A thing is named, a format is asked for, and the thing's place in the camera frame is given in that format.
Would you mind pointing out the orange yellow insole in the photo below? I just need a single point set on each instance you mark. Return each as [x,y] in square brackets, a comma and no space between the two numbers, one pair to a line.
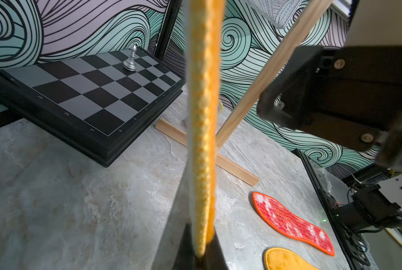
[203,43]
[277,258]

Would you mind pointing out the black white chessboard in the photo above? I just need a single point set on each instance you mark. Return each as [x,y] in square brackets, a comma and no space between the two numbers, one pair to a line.
[92,103]

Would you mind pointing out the pink toy microphone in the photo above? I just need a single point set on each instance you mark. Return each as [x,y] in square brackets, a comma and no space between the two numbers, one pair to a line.
[220,107]

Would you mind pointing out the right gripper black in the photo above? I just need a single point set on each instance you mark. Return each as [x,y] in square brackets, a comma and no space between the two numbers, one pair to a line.
[351,96]

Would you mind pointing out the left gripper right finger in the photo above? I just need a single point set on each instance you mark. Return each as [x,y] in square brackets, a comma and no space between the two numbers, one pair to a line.
[215,258]

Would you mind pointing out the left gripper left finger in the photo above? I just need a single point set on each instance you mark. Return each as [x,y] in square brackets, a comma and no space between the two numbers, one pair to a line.
[185,258]

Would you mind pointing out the silver chess piece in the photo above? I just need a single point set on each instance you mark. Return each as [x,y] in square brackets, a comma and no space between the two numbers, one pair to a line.
[129,63]

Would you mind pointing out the wooden clothes rack frame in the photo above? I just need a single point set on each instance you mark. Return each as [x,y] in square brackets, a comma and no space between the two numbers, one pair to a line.
[294,37]

